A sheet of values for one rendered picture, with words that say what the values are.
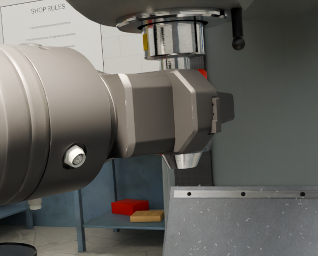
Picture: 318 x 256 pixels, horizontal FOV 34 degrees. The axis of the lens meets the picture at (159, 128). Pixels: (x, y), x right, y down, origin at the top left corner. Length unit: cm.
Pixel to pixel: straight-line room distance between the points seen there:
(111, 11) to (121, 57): 475
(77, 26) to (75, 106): 510
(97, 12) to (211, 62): 43
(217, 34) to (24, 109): 55
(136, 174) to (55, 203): 101
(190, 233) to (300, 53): 30
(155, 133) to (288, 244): 45
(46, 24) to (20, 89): 532
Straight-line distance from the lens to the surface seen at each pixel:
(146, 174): 506
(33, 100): 26
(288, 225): 75
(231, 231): 76
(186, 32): 38
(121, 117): 31
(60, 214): 562
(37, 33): 563
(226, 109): 39
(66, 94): 27
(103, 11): 36
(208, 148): 39
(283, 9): 61
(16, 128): 25
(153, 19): 36
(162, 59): 40
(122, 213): 482
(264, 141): 76
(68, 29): 543
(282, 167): 76
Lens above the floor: 125
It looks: 3 degrees down
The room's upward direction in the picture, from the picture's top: 4 degrees counter-clockwise
